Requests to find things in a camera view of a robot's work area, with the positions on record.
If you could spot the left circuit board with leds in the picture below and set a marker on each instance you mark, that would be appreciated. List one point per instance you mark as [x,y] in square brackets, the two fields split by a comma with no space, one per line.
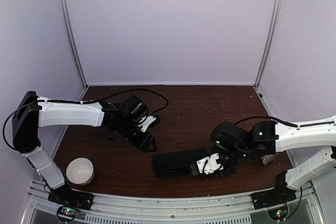
[66,214]

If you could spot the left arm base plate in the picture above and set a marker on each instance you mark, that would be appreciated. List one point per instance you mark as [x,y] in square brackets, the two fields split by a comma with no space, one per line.
[66,196]

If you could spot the black zip tool case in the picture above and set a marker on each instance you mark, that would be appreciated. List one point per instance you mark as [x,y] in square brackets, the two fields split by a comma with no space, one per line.
[175,164]

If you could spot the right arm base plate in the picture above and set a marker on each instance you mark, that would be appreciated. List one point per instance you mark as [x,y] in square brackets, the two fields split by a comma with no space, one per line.
[272,197]

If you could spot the aluminium frame post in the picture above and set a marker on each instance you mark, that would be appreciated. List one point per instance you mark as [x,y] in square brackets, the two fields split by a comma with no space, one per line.
[269,40]
[72,43]

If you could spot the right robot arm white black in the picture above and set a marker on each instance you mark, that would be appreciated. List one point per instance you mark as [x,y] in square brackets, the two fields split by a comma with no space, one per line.
[269,136]

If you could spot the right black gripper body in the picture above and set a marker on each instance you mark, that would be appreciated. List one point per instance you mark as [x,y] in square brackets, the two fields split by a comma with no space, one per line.
[227,173]

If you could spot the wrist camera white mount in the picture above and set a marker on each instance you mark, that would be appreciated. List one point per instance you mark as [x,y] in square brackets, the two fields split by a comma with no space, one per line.
[206,166]
[149,121]

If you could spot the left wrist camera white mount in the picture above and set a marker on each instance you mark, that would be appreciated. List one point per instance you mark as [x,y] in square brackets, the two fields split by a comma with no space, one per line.
[149,121]

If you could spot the left aluminium frame post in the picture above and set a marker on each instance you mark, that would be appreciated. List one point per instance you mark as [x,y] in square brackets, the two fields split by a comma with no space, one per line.
[72,43]

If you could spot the right aluminium frame post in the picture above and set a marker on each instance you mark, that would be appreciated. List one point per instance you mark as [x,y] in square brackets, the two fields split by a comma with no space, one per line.
[269,40]

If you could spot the white ceramic bowl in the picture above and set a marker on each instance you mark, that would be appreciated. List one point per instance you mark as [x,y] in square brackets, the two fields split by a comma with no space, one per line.
[80,171]

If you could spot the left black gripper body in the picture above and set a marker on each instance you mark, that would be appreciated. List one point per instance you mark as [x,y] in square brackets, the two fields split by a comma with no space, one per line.
[134,139]

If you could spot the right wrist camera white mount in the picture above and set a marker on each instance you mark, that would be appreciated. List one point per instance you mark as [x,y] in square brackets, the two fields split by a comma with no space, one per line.
[206,166]

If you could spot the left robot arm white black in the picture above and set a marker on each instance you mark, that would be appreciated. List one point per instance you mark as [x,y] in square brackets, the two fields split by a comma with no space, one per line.
[130,119]

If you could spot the circuit board with leds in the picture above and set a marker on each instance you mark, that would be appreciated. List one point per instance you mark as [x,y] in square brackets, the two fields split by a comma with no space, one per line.
[278,213]
[66,214]

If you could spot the aluminium front rail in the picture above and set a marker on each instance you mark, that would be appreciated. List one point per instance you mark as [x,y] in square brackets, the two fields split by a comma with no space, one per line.
[234,208]

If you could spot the right circuit board with leds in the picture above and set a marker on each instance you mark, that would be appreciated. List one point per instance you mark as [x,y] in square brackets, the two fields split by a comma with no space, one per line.
[278,213]

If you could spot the white mug yellow inside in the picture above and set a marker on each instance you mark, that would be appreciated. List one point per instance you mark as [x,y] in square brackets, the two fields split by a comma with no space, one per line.
[266,159]

